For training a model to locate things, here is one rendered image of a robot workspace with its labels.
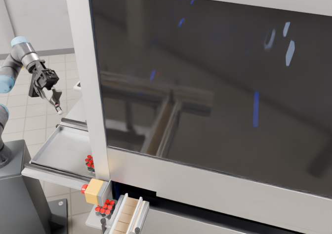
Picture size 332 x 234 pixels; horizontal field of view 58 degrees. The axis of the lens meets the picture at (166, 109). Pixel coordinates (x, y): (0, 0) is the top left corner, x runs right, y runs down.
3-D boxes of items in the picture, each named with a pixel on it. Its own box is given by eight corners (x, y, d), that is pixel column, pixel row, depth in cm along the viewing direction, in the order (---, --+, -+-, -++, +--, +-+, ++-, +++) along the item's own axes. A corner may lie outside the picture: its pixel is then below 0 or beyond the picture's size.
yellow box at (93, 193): (109, 192, 126) (108, 181, 121) (102, 207, 121) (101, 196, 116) (93, 187, 127) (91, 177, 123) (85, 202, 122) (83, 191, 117)
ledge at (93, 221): (128, 207, 132) (128, 204, 131) (117, 234, 122) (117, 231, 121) (99, 199, 134) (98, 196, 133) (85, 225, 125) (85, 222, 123)
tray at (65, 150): (118, 143, 158) (118, 138, 156) (97, 182, 139) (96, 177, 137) (60, 129, 164) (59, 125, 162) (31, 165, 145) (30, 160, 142)
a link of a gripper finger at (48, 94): (55, 100, 124) (45, 82, 127) (47, 108, 127) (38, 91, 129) (61, 99, 127) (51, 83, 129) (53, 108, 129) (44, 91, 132)
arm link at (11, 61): (-7, 76, 134) (6, 59, 129) (1, 63, 142) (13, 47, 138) (11, 85, 138) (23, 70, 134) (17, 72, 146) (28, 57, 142)
